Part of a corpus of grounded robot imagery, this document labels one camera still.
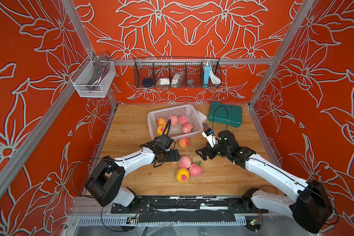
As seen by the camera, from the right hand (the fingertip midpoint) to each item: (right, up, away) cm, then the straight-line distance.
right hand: (199, 147), depth 79 cm
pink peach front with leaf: (-14, +15, +22) cm, 30 cm away
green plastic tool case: (+33, +20, +32) cm, 50 cm away
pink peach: (-8, +15, +23) cm, 29 cm away
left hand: (-14, -7, +8) cm, 18 cm away
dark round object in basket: (-32, +41, +21) cm, 56 cm away
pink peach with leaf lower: (-1, -13, +2) cm, 13 cm away
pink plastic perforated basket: (-24, +17, +27) cm, 40 cm away
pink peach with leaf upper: (-5, +9, +18) cm, 21 cm away
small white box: (+7, +17, +31) cm, 36 cm away
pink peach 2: (-8, -9, +3) cm, 12 cm away
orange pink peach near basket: (-8, +1, +12) cm, 14 cm away
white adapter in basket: (-19, +39, +8) cm, 44 cm away
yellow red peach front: (-9, -14, -2) cm, 17 cm away
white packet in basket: (-13, +39, +11) cm, 43 cm away
